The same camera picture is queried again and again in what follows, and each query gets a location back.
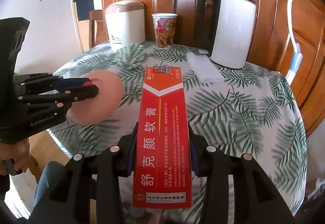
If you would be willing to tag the palm leaf tablecloth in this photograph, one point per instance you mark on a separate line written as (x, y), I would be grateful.
(253, 111)

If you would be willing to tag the white foam sheet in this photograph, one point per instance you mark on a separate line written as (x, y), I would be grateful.
(204, 69)

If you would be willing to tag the wooden chair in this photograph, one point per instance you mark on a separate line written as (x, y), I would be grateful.
(97, 28)

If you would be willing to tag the white desktop bin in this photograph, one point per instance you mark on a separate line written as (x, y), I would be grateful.
(125, 22)

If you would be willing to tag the green white zigzag cloth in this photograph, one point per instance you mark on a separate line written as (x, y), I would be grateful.
(130, 57)

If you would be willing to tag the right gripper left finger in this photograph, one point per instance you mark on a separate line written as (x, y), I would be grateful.
(88, 178)

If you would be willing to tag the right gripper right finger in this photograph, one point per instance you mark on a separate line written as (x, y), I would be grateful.
(256, 199)

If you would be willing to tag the patterned paper cup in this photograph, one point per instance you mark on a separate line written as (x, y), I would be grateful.
(164, 28)

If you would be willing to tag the pink bag trash bin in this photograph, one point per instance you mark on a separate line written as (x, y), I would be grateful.
(98, 108)

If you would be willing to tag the person's left hand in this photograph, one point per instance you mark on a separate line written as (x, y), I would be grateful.
(19, 152)

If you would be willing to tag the red ointment box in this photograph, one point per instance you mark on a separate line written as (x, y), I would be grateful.
(162, 172)

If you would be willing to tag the white electric kettle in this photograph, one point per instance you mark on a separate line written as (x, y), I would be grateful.
(230, 31)

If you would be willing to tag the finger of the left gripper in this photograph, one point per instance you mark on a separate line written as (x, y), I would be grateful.
(69, 95)
(48, 81)

